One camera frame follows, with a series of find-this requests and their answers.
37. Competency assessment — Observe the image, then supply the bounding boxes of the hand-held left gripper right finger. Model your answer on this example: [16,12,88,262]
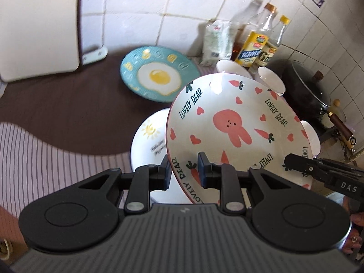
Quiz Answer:
[197,151,282,217]

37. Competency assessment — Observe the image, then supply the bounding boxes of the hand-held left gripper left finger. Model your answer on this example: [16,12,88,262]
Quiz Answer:
[78,154,172,215]

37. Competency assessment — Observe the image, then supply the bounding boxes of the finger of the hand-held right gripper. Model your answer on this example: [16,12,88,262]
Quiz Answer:
[283,154,322,180]

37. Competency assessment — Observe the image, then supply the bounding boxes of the white ribbed bowl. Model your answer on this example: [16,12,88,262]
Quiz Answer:
[257,66,286,97]
[300,120,322,159]
[216,60,254,81]

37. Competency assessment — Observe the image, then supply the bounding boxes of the white sun print plate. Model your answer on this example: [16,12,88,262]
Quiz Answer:
[130,108,192,205]

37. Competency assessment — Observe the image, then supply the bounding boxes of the teal fried egg plate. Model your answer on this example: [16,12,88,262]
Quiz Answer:
[119,45,201,103]

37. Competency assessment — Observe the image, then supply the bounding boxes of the person's right hand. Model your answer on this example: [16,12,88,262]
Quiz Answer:
[341,196,364,256]

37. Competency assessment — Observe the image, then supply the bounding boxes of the black gas stove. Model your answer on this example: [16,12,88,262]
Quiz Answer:
[313,124,364,164]

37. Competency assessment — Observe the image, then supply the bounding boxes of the black cooking pot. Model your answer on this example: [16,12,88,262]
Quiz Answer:
[267,59,357,154]

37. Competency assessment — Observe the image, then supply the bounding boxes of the glass pot lid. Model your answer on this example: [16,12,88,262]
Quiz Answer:
[289,61,333,111]

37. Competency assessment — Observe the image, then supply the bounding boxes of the yellow cap vinegar bottle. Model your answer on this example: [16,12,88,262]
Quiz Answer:
[250,15,291,75]

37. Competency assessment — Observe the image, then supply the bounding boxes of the striped table cover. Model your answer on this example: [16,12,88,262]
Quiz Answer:
[0,51,285,214]

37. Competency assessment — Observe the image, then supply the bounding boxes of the yellow label cooking wine bottle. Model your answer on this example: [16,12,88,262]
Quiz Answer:
[235,2,278,66]

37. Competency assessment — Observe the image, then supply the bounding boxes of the white seasoning bag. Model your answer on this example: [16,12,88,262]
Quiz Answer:
[200,19,237,67]

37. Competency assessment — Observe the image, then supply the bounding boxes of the clear glass bottle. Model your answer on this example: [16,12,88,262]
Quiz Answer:
[232,0,263,61]

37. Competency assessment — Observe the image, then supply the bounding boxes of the beige plastic object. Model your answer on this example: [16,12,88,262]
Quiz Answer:
[0,237,12,259]

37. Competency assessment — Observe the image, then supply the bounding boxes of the white refrigerator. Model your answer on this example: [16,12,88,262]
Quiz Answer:
[0,0,83,83]

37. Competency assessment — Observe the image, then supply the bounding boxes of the white metal bracket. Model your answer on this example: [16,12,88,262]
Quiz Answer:
[81,45,108,66]

